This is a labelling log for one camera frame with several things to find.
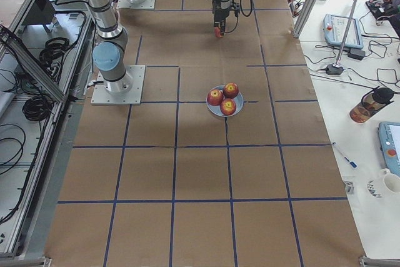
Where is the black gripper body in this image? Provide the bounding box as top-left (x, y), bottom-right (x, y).
top-left (212, 0), bottom-right (240, 27)

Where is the red yellow striped apple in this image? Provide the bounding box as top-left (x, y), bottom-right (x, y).
top-left (214, 27), bottom-right (222, 38)

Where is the red apple with yellow top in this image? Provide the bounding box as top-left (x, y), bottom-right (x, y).
top-left (222, 83), bottom-right (239, 99)

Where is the dark red apple on plate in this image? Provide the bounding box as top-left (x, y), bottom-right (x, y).
top-left (207, 89), bottom-right (224, 106)

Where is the red apple front on plate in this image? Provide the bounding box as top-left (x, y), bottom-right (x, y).
top-left (219, 98), bottom-right (237, 116)

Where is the teach pendant upper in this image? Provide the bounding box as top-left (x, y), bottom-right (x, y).
top-left (323, 14), bottom-right (364, 49)

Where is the teach pendant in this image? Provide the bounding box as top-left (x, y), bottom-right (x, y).
top-left (323, 14), bottom-right (364, 49)
top-left (378, 122), bottom-right (399, 176)

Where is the metal rod with green tip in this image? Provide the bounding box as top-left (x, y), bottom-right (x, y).
top-left (333, 0), bottom-right (358, 68)

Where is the black power adapter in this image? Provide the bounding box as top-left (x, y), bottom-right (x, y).
top-left (347, 48), bottom-right (366, 61)

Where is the glass jug with black lid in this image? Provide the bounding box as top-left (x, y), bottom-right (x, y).
top-left (349, 87), bottom-right (394, 123)

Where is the blue white pen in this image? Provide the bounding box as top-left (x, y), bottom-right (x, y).
top-left (332, 142), bottom-right (357, 168)

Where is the teach pendant lower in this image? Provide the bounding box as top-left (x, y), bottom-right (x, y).
top-left (378, 122), bottom-right (399, 176)

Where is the white mug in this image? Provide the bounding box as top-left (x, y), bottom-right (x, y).
top-left (366, 168), bottom-right (399, 198)

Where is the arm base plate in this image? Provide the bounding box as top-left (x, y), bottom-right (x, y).
top-left (91, 65), bottom-right (146, 105)
top-left (112, 0), bottom-right (155, 10)

